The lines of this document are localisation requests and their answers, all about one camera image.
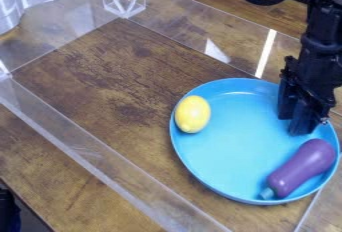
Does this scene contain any clear acrylic enclosure wall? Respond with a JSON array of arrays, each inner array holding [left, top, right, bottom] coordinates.
[[0, 0, 342, 232]]

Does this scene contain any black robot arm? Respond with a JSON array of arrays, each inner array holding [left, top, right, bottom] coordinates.
[[277, 0, 342, 136]]

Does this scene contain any blue round tray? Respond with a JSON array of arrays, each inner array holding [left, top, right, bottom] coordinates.
[[169, 78, 339, 205]]

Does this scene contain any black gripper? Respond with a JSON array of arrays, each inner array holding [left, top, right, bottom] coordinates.
[[277, 36, 342, 136]]

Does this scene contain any purple toy eggplant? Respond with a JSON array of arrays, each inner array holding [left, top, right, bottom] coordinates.
[[260, 139, 336, 199]]

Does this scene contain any yellow toy lemon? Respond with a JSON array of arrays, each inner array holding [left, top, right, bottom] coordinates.
[[173, 95, 211, 133]]

